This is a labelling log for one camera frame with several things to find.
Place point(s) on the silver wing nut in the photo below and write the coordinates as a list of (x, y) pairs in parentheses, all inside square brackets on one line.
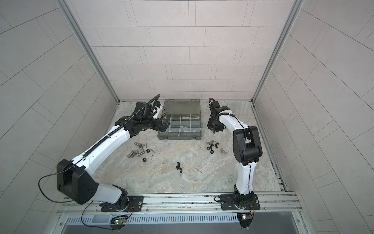
[(223, 151)]

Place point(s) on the right circuit board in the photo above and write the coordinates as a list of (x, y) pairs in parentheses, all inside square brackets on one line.
[(245, 219)]

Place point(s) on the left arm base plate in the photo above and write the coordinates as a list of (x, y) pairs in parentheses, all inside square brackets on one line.
[(124, 204)]

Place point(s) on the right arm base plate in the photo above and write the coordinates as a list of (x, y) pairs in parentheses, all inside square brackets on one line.
[(231, 202)]

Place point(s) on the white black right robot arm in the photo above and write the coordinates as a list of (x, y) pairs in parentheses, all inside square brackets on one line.
[(247, 148)]

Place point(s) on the aluminium front rail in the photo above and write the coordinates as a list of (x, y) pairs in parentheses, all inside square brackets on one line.
[(211, 203)]

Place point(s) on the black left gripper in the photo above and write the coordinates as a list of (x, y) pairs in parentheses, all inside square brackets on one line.
[(164, 127)]

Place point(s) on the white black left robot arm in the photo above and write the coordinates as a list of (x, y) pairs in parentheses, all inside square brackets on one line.
[(74, 177)]

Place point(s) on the left green circuit board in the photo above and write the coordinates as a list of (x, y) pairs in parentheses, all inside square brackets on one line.
[(119, 220)]

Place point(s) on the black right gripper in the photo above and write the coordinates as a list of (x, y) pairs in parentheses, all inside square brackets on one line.
[(210, 126)]

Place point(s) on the grey compartment organizer box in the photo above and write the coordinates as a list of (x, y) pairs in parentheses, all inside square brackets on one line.
[(184, 116)]

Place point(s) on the white vent grille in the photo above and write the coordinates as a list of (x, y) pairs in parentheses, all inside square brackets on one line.
[(156, 219)]

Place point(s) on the black wing nut pair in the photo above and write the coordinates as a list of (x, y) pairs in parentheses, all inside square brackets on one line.
[(178, 167)]

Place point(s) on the silver spacer cluster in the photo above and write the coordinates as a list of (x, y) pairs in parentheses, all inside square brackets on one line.
[(138, 152)]

